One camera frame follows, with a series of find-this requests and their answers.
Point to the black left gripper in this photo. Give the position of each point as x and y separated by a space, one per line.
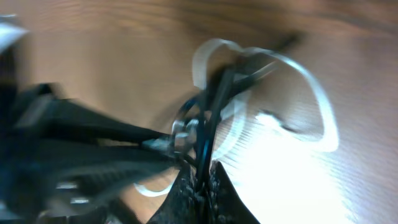
61 157

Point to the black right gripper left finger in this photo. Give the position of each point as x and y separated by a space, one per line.
181 205

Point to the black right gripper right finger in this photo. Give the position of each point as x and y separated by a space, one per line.
226 207

